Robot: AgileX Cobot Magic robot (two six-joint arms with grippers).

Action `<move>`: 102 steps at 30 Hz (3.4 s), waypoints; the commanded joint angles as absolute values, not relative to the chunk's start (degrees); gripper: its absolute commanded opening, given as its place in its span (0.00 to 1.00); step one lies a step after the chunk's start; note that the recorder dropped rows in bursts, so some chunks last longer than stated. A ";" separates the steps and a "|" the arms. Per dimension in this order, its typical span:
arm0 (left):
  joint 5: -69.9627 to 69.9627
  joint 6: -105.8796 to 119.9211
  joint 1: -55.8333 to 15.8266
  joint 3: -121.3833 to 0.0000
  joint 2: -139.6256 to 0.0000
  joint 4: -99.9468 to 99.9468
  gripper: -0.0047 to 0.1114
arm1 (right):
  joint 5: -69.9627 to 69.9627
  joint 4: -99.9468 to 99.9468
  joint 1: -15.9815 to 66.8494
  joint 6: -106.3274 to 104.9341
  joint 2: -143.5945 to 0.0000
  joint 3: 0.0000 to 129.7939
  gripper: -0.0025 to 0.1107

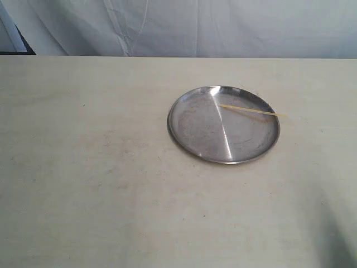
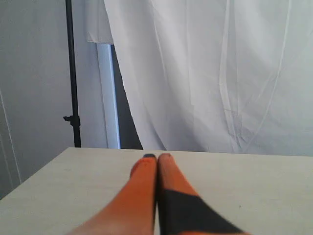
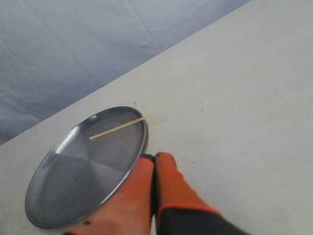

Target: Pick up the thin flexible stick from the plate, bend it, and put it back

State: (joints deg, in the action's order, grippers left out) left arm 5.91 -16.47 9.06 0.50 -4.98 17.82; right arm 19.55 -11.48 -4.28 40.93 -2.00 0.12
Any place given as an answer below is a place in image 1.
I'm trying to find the round silver metal plate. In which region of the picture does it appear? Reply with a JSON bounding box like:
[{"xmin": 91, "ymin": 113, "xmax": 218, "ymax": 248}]
[{"xmin": 167, "ymin": 85, "xmax": 281, "ymax": 165}]

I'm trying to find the white backdrop cloth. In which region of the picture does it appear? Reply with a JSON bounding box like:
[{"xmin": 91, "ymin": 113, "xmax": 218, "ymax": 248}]
[{"xmin": 1, "ymin": 1, "xmax": 356, "ymax": 59}]

